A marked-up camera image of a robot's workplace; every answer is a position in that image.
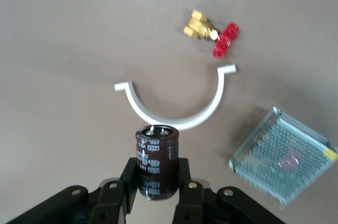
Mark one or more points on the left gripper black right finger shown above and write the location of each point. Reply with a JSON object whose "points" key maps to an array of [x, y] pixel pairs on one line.
{"points": [[195, 203]]}

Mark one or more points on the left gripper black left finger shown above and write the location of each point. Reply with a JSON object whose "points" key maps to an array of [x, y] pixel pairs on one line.
{"points": [[113, 203]]}

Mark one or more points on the dark brown cylindrical capacitor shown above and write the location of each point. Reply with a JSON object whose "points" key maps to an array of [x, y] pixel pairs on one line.
{"points": [[158, 160]]}

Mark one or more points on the white semicircular pipe clamp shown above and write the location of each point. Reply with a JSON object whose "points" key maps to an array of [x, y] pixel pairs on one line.
{"points": [[185, 125]]}

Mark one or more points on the metal mesh power supply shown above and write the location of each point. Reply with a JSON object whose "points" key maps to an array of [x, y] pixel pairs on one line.
{"points": [[277, 155]]}

